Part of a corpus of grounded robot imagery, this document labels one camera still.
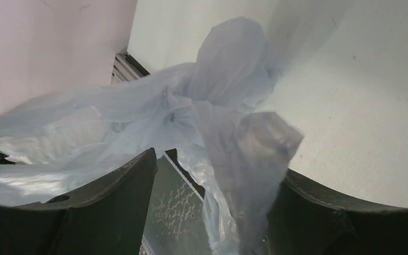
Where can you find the blue plastic trash bag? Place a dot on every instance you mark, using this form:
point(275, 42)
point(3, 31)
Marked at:
point(206, 110)

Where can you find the right aluminium frame post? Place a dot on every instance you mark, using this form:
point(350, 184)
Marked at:
point(127, 69)

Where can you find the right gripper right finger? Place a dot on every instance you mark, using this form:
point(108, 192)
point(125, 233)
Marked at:
point(310, 218)

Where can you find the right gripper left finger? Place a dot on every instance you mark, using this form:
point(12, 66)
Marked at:
point(105, 216)

